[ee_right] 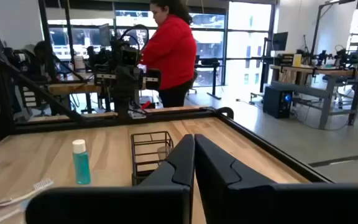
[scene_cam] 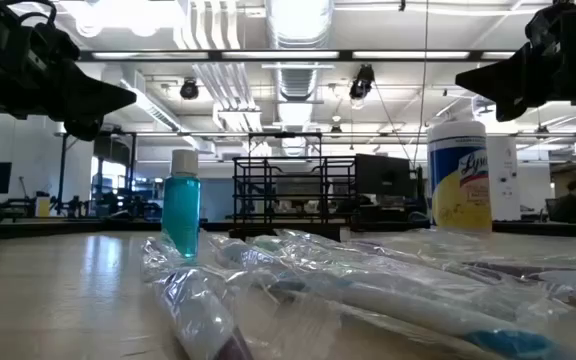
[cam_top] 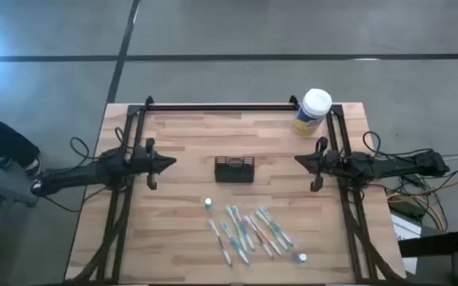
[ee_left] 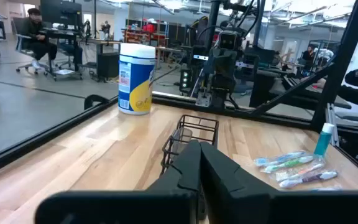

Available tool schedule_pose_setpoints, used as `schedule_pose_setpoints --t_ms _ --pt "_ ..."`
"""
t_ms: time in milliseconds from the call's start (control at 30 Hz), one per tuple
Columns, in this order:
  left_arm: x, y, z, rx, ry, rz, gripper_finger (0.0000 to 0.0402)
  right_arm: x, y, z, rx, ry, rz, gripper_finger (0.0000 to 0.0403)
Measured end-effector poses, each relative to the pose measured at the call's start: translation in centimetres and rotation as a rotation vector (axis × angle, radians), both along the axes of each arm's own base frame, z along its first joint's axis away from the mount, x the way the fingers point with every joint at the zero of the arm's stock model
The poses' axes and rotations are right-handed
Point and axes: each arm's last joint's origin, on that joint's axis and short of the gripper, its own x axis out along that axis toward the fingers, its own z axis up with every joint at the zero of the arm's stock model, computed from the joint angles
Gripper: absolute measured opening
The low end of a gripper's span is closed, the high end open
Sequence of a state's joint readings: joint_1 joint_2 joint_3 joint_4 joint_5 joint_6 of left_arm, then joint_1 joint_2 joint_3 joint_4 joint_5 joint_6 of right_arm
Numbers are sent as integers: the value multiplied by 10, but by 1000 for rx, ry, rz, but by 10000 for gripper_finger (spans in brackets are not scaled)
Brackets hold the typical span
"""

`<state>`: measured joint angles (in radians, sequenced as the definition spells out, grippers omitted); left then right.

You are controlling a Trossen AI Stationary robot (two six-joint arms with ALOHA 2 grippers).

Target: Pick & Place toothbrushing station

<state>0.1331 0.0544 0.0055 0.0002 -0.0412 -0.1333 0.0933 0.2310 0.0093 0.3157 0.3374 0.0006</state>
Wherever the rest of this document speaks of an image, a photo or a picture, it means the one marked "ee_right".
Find black standing desk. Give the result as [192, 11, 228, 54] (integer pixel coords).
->
[194, 57, 223, 100]

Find teal mouthwash bottle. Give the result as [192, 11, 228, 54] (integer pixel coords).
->
[71, 139, 92, 185]

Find black computer tower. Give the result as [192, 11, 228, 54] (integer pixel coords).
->
[262, 85, 294, 119]

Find wooden workbench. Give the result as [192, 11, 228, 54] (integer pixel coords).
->
[268, 63, 358, 130]

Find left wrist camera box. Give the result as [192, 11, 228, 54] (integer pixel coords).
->
[121, 49, 141, 67]

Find white office chair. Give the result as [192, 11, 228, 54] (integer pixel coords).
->
[321, 74, 358, 116]

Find wooden table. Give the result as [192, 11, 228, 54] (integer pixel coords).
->
[47, 73, 117, 114]

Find black wire basket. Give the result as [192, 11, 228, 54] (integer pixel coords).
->
[130, 130, 175, 187]

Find black aluminium table frame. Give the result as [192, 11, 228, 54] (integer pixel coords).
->
[0, 0, 334, 184]

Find black frame bracket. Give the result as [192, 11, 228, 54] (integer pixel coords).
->
[215, 106, 234, 121]

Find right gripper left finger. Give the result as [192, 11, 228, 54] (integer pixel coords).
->
[25, 133, 196, 224]

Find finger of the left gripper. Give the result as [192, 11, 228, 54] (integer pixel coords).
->
[115, 67, 129, 100]
[128, 67, 143, 100]

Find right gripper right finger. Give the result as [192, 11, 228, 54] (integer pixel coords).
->
[194, 133, 358, 224]

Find person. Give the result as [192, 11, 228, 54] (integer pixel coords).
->
[26, 40, 62, 83]
[137, 0, 198, 108]

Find small clear plastic cup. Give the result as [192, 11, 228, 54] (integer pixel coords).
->
[156, 145, 171, 162]

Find black monitor on pole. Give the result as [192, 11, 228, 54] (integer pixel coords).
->
[271, 31, 289, 52]

